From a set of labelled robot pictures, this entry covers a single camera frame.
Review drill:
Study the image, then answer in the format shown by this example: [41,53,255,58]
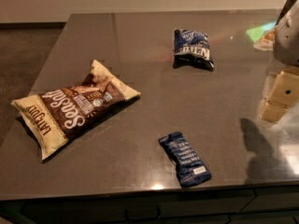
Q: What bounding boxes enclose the dark cabinet drawers under counter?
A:
[0,186,299,224]

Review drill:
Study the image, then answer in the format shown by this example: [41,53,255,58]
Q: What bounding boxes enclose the light snack bag at edge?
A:
[253,27,276,51]

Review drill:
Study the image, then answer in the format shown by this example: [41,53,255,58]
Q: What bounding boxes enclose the brown sea salt chip bag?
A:
[11,61,140,160]

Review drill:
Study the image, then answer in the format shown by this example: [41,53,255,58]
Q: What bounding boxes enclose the blue kettle chip bag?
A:
[174,29,215,71]

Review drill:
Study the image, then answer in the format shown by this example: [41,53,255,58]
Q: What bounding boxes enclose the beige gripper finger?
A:
[269,66,299,108]
[259,103,287,123]

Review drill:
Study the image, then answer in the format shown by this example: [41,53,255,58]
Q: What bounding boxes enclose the blue rxbar blueberry wrapper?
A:
[158,132,212,188]

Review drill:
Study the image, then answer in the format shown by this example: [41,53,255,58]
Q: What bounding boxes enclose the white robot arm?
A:
[258,0,299,123]

